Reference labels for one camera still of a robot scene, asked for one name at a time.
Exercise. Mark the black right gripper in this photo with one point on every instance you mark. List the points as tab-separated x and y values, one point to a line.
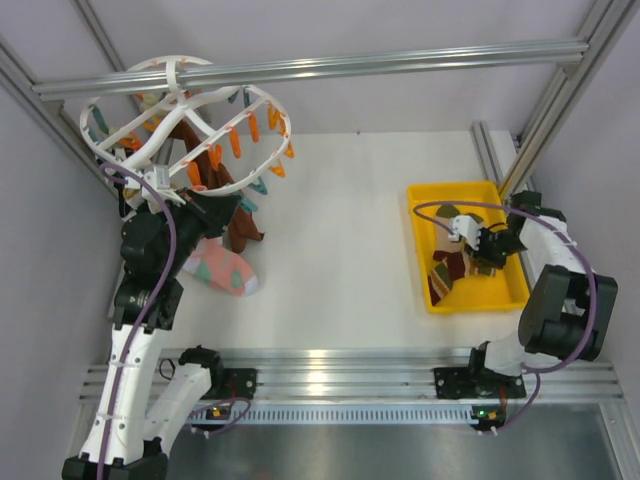
500	262

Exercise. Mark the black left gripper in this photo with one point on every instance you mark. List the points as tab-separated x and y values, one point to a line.
214	211

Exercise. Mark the pink patterned sock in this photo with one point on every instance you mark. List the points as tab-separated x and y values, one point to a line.
213	264

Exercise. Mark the tan brown sock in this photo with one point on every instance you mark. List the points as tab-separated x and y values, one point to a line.
445	247

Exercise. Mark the white round clip hanger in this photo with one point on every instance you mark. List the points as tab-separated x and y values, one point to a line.
217	116

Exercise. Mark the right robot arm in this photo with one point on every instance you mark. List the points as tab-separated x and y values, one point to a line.
569	308

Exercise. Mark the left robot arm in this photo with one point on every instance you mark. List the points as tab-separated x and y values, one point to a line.
132	436

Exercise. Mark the brown sock on hanger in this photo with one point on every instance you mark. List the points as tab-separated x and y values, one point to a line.
240	220

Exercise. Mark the yellow plastic bin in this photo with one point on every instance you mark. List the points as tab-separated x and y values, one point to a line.
506	290

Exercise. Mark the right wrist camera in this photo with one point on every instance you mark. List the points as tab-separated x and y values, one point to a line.
465	227

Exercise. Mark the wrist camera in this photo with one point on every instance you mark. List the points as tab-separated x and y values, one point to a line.
154	184
465	227

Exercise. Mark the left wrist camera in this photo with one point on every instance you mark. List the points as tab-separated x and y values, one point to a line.
154	184

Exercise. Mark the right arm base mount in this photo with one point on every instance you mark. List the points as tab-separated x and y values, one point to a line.
463	383

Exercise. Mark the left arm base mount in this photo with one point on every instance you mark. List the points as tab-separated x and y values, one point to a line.
238	383

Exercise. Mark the aluminium top rail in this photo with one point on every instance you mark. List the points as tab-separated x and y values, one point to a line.
310	67

